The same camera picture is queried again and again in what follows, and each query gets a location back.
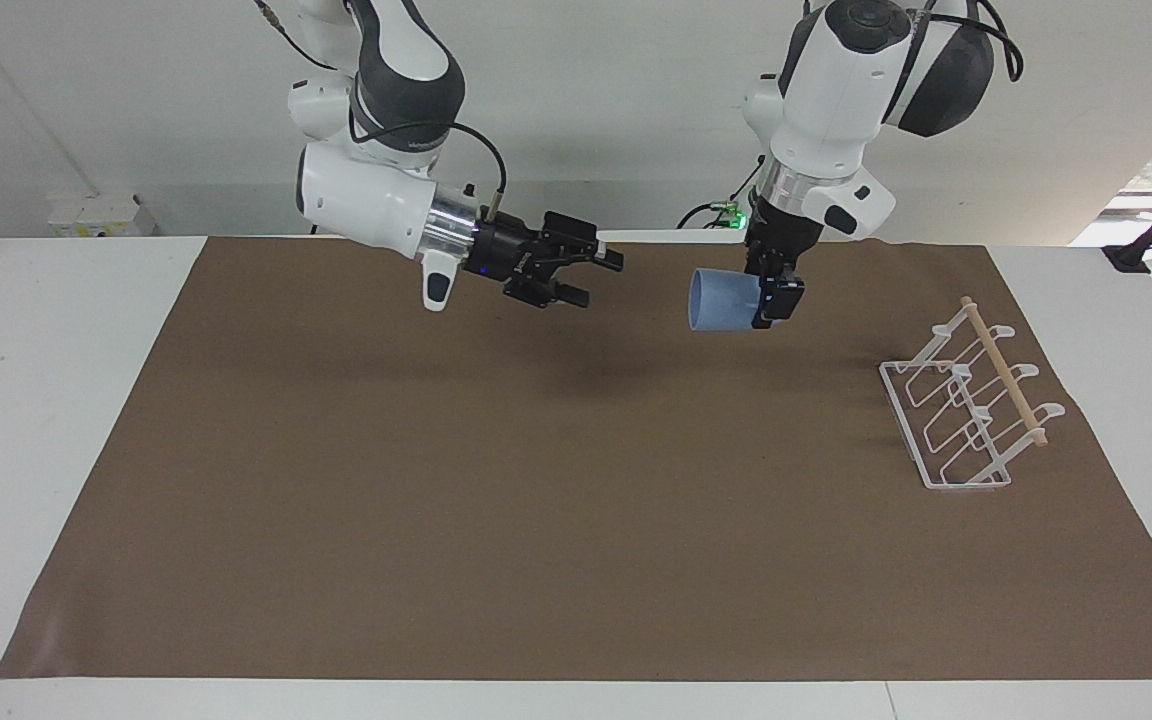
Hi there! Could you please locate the white wall box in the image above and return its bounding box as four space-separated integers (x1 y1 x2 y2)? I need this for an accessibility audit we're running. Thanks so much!
47 192 156 239

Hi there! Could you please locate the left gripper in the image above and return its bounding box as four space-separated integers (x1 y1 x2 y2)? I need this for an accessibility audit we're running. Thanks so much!
743 200 825 278

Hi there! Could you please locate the blue cup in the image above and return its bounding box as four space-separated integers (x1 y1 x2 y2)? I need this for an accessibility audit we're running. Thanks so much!
688 267 769 334

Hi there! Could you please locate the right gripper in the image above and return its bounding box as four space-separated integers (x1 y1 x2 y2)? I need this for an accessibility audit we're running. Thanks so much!
474 212 625 309

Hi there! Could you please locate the white wire cup holder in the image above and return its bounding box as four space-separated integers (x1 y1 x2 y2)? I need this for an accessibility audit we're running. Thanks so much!
879 296 1067 492

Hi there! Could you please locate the black cable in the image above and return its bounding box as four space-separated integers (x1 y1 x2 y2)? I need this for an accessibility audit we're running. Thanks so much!
891 0 1025 83
349 121 509 227
676 155 769 230

